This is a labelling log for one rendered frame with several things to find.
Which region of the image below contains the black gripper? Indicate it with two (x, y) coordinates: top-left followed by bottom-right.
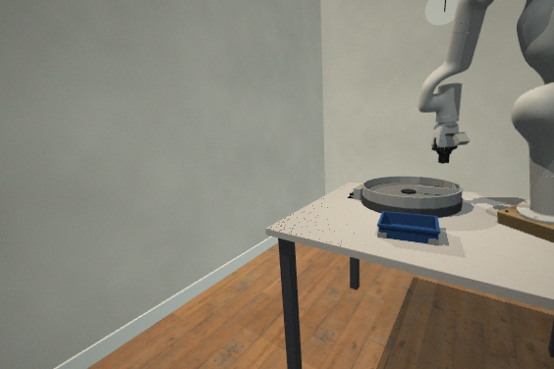
(431, 123), (459, 164)

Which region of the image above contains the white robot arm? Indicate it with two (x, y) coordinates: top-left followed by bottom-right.
(418, 0), (554, 225)

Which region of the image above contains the blue crate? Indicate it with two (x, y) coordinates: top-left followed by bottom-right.
(377, 211), (440, 246)

